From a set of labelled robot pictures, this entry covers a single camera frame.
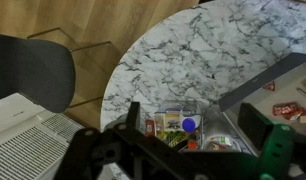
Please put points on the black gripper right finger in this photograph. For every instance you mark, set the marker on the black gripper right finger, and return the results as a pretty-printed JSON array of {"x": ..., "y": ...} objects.
[{"x": 254, "y": 128}]

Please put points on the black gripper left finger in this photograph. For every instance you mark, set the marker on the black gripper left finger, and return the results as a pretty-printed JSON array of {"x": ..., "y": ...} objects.
[{"x": 103, "y": 153}]

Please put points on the open grey cardboard box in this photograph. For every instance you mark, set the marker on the open grey cardboard box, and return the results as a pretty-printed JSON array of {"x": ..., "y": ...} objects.
[{"x": 289, "y": 95}]

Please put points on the clear plastic box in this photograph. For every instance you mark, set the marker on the clear plastic box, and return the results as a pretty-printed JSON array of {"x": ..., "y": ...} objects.
[{"x": 174, "y": 111}]

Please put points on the grey tin cup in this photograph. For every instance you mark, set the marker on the grey tin cup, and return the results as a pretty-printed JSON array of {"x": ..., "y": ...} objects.
[{"x": 219, "y": 128}]

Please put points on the small red candy wrapper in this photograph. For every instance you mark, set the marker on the small red candy wrapper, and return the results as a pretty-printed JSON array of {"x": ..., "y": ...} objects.
[{"x": 269, "y": 86}]

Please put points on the blue grey bin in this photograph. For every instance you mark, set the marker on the blue grey bin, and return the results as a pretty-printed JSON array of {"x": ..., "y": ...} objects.
[{"x": 259, "y": 80}]

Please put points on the small red sauce packet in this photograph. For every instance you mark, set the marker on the small red sauce packet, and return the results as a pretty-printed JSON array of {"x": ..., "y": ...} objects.
[{"x": 149, "y": 128}]

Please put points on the blue capped small bottle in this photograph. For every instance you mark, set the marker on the blue capped small bottle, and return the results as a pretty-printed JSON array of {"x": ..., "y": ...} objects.
[{"x": 188, "y": 124}]

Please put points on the white slatted appliance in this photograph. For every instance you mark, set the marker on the white slatted appliance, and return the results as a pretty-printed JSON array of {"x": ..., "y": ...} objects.
[{"x": 23, "y": 140}]

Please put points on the black chair seat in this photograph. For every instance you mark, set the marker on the black chair seat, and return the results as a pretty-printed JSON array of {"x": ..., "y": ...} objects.
[{"x": 29, "y": 70}]

